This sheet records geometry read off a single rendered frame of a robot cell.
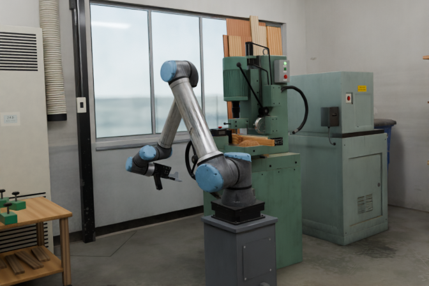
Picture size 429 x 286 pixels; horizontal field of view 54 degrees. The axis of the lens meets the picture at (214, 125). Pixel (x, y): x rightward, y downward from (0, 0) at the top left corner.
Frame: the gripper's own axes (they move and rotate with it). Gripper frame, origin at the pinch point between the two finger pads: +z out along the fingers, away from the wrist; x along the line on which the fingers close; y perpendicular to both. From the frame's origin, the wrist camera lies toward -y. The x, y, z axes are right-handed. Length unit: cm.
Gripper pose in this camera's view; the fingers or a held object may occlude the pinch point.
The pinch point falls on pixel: (177, 180)
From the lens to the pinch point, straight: 280.6
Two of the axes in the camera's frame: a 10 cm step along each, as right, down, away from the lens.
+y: 2.6, -9.6, 1.4
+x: -5.4, -0.3, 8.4
